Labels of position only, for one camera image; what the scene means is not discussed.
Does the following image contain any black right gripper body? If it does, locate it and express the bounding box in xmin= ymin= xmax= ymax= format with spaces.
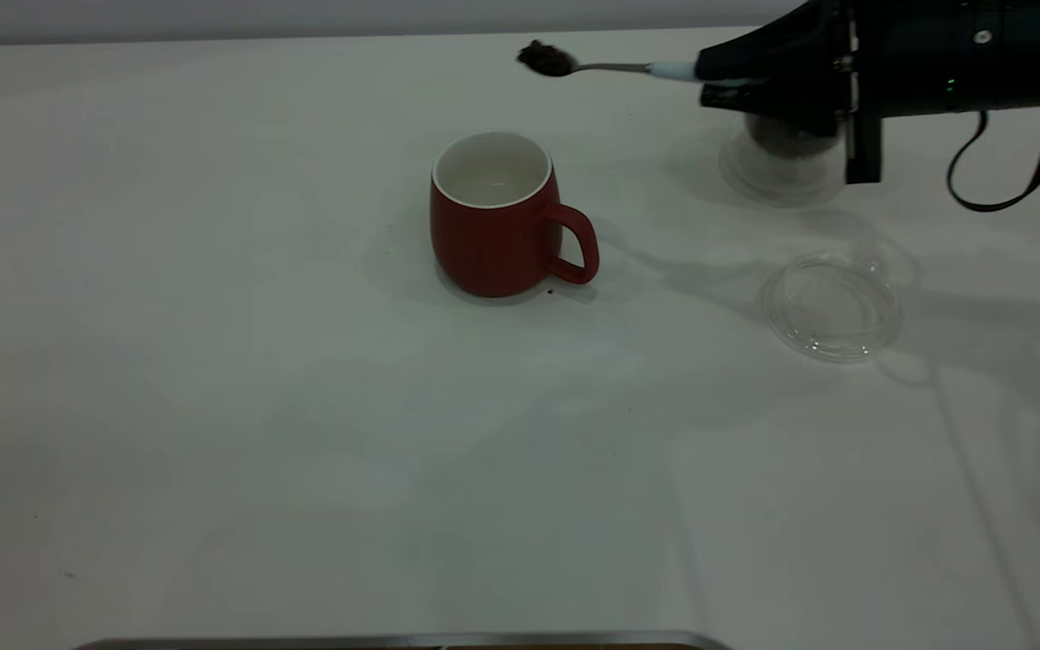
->
xmin=845 ymin=0 xmax=1040 ymax=184

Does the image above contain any silver metal tray rim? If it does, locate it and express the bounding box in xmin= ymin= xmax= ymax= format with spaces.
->
xmin=73 ymin=630 xmax=733 ymax=650

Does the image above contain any dark coffee beans heap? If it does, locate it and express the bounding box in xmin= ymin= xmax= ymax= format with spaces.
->
xmin=748 ymin=116 xmax=841 ymax=162

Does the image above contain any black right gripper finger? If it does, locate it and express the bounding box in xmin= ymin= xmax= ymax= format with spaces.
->
xmin=696 ymin=0 xmax=846 ymax=87
xmin=702 ymin=83 xmax=846 ymax=138

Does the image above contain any red ceramic mug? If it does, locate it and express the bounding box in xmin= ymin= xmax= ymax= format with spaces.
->
xmin=431 ymin=132 xmax=600 ymax=299

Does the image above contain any black right camera cable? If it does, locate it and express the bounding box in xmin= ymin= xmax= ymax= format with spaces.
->
xmin=947 ymin=101 xmax=1040 ymax=214

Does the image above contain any metal spoon light blue handle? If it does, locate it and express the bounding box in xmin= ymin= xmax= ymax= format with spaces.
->
xmin=517 ymin=45 xmax=765 ymax=88

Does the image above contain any clear glass saucer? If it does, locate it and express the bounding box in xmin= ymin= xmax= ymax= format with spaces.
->
xmin=759 ymin=253 xmax=905 ymax=364

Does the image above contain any clear double-wall glass cup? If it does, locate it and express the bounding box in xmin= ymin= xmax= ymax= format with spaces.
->
xmin=719 ymin=113 xmax=849 ymax=207

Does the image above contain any small coffee bean portion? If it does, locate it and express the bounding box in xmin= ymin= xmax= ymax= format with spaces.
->
xmin=517 ymin=39 xmax=577 ymax=78

